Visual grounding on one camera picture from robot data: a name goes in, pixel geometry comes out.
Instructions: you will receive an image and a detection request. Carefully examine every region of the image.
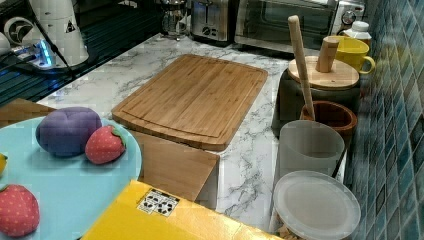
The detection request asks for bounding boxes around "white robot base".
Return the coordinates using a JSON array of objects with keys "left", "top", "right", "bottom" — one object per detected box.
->
[{"left": 1, "top": 0, "right": 89, "bottom": 70}]

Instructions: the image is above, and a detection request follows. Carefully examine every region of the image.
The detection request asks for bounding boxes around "silver two-slot toaster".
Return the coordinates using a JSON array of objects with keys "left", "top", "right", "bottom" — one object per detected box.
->
[{"left": 191, "top": 0, "right": 239, "bottom": 44}]

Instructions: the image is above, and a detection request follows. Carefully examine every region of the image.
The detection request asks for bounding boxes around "stainless toaster oven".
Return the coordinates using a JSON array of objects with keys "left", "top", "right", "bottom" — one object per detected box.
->
[{"left": 234, "top": 0, "right": 366, "bottom": 56}]

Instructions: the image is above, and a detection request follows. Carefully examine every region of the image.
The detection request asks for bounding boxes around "bamboo cutting board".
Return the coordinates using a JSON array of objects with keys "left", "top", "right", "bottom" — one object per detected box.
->
[{"left": 112, "top": 54, "right": 268, "bottom": 151}]

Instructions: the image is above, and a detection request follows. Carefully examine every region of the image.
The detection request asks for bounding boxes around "wooden drawer box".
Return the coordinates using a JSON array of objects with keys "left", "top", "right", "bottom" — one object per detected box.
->
[{"left": 1, "top": 100, "right": 219, "bottom": 201}]

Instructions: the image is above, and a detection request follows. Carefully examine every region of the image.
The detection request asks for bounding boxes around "frosted white cup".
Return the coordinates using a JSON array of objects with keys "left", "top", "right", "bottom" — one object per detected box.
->
[{"left": 273, "top": 120, "right": 345, "bottom": 185}]

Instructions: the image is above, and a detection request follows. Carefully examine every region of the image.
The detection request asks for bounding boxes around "glass french press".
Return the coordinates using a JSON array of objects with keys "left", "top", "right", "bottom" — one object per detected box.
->
[{"left": 160, "top": 0, "right": 187, "bottom": 41}]

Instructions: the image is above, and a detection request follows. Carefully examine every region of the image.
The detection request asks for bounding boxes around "red plush strawberry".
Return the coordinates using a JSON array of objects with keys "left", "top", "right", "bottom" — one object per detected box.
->
[
  {"left": 0, "top": 184, "right": 40, "bottom": 237},
  {"left": 85, "top": 125, "right": 126, "bottom": 165}
]

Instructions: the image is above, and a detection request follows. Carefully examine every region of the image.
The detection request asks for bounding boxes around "yellow cardboard box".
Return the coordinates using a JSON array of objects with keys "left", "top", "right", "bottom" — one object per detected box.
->
[{"left": 81, "top": 180, "right": 282, "bottom": 240}]

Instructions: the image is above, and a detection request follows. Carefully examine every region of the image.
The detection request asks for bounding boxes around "brown wooden utensil holder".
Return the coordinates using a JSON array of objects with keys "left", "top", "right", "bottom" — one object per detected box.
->
[{"left": 300, "top": 100, "right": 357, "bottom": 149}]

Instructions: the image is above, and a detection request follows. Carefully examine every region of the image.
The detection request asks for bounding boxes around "dark canister with wooden lid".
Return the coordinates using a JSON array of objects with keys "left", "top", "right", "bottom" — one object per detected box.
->
[{"left": 271, "top": 56, "right": 360, "bottom": 137}]

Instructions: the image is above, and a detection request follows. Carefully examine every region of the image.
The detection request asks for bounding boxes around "jar with white lid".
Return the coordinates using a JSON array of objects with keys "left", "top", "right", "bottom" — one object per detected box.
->
[{"left": 273, "top": 170, "right": 361, "bottom": 240}]

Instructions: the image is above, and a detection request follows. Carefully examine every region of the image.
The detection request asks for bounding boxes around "wooden rolling pin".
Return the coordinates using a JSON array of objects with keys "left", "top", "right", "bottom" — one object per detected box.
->
[{"left": 288, "top": 15, "right": 315, "bottom": 119}]

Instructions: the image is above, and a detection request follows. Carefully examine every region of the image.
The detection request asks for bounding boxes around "purple plush fruit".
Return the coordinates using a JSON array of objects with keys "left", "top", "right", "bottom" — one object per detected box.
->
[{"left": 35, "top": 107, "right": 102, "bottom": 157}]

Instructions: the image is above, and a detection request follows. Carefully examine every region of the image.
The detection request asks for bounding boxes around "yellow mug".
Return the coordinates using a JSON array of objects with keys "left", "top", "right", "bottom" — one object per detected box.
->
[{"left": 335, "top": 36, "right": 376, "bottom": 74}]

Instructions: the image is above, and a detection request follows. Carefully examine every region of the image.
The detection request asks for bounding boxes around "light blue plate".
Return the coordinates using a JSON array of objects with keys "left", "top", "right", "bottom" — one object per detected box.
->
[{"left": 0, "top": 117, "right": 142, "bottom": 240}]

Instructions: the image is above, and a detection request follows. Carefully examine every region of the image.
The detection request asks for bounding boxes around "white-capped bottle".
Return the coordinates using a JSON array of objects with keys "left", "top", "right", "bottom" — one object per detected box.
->
[{"left": 342, "top": 21, "right": 372, "bottom": 45}]

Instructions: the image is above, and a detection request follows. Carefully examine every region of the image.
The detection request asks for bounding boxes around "yellow plush lemon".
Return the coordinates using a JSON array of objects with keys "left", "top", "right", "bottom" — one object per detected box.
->
[{"left": 0, "top": 153, "right": 8, "bottom": 175}]

